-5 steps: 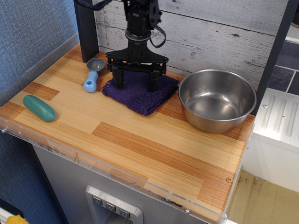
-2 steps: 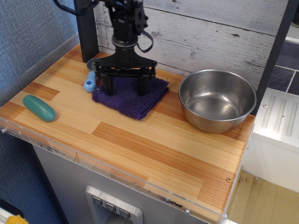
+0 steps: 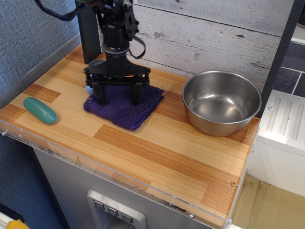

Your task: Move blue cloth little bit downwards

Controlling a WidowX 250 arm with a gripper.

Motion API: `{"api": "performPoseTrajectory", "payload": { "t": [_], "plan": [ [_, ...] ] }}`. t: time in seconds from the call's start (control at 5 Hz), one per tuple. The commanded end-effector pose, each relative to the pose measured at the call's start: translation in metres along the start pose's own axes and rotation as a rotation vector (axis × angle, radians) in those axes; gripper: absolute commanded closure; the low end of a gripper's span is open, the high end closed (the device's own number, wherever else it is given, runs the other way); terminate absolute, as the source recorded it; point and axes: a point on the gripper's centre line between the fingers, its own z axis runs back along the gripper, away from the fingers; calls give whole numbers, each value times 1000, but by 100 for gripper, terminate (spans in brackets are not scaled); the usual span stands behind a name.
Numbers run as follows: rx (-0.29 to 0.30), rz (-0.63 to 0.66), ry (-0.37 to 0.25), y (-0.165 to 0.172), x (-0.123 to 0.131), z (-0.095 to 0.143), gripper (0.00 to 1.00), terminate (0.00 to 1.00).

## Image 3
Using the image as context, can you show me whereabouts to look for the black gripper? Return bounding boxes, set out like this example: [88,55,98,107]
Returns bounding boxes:
[83,56,151,105]

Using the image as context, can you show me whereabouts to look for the purple towel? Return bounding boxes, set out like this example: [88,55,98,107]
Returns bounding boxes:
[83,86,164,131]

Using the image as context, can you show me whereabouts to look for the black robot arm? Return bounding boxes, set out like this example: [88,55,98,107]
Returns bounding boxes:
[82,0,151,105]

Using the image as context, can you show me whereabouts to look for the blue grey toy scoop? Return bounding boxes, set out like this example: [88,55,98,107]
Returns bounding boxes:
[85,59,104,95]

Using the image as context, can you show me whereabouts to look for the green oval toy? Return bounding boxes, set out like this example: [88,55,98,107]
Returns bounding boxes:
[23,97,57,125]

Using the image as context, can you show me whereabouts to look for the stainless steel bowl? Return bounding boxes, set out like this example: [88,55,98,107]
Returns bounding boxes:
[182,71,263,136]

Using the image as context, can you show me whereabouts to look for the clear acrylic edge guard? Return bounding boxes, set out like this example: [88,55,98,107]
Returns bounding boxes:
[0,114,259,229]

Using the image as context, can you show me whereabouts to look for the silver dispenser button panel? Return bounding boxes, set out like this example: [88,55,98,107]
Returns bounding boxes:
[87,189,146,229]

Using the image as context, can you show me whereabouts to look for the yellow object at corner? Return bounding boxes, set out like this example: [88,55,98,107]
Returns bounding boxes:
[5,220,30,229]

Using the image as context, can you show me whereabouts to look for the white ribbed side cabinet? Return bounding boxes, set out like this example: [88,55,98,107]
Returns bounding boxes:
[247,90,305,196]

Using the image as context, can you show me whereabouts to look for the dark left vertical post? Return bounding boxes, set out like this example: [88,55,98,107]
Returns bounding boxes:
[77,7,101,64]

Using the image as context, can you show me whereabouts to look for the dark vertical post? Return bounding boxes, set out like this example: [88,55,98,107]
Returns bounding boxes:
[77,7,101,64]
[256,0,305,118]

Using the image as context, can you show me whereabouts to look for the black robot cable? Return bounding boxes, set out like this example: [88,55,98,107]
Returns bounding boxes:
[34,0,146,60]

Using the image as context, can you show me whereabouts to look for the dark right vertical post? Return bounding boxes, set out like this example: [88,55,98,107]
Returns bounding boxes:
[256,0,305,118]

